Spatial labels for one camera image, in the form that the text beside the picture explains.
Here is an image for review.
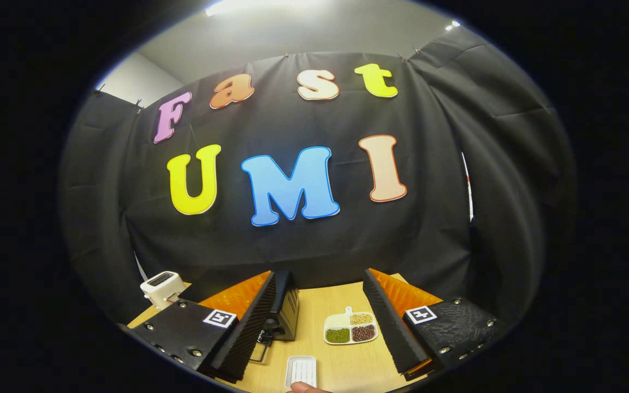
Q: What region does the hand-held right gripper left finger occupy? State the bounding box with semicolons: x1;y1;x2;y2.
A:
121;270;278;383

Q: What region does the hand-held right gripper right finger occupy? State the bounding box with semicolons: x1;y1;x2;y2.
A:
363;267;506;382

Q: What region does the black electric oven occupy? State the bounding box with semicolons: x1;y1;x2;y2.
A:
249;270;300;364

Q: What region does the white divided bean dish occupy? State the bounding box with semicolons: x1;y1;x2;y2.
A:
323;307;379;346

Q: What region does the white ridged tray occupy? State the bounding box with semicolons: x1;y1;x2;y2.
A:
284;356;318;389

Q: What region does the white toaster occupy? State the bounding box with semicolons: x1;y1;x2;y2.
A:
140;271;187;311

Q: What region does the black backdrop cloth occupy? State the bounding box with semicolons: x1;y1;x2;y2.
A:
61;25;577;328

